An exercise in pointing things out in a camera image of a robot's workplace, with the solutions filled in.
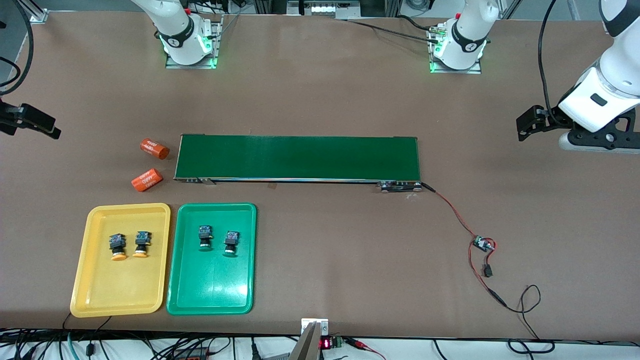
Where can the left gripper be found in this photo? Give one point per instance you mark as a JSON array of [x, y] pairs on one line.
[[554, 119]]

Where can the orange cylinder white print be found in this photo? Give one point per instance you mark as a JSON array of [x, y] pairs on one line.
[[147, 180], [155, 148]]

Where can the yellow mushroom push button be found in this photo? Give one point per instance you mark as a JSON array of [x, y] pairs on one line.
[[118, 256], [142, 240]]

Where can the green mushroom push button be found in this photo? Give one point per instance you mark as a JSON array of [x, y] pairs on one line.
[[205, 233], [230, 239]]

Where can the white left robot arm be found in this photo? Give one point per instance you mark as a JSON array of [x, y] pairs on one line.
[[467, 35]]

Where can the small motor controller board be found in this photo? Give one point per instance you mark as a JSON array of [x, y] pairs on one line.
[[482, 243]]

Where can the small black inline connector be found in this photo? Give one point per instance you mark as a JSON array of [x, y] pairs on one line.
[[487, 271]]

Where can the yellow plastic tray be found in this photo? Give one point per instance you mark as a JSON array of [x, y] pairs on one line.
[[120, 290]]

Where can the green plastic tray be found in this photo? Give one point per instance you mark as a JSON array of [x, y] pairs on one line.
[[212, 285]]

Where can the green conveyor belt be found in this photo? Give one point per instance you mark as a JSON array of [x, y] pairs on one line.
[[300, 157]]

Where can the grey power strip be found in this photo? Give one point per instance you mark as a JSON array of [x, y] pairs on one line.
[[322, 9]]

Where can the red clip lead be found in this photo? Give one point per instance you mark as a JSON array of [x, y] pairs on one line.
[[360, 344]]

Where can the red digit display module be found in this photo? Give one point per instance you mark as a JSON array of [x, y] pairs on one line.
[[326, 343]]

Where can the aluminium frame profile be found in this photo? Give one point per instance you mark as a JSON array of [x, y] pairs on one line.
[[40, 15]]

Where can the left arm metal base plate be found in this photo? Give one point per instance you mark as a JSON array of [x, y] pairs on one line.
[[452, 71]]

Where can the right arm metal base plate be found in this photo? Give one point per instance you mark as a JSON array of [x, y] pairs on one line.
[[190, 66]]

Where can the silver camera mount bracket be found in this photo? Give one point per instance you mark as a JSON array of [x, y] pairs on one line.
[[312, 345]]

